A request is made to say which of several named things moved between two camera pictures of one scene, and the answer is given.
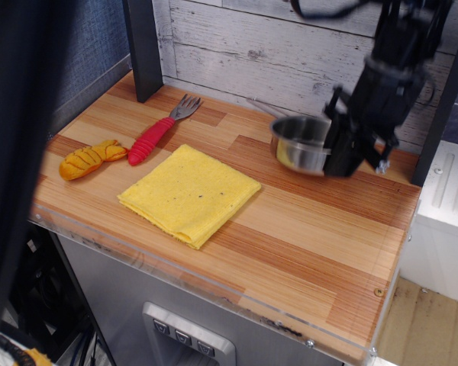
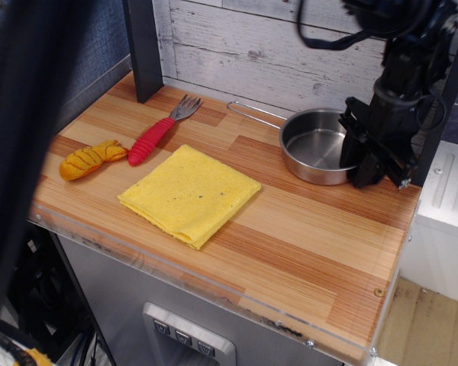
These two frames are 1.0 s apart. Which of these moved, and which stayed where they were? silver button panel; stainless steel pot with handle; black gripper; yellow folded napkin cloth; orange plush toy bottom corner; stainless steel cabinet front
Moved: stainless steel pot with handle; black gripper
Stayed: silver button panel; stainless steel cabinet front; orange plush toy bottom corner; yellow folded napkin cloth
